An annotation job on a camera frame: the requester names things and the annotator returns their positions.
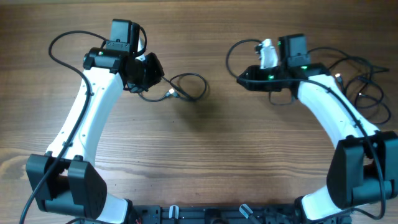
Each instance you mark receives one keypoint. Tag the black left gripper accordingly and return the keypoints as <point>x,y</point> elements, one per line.
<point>157,72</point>

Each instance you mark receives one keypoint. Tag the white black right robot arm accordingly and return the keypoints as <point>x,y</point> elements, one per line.
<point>363,169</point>

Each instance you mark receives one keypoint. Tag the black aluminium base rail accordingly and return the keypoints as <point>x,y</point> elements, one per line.
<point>217,214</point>

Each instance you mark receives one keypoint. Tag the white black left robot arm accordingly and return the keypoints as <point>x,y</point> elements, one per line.
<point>64,179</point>

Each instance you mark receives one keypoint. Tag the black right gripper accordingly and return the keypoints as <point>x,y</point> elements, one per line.
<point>254,71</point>

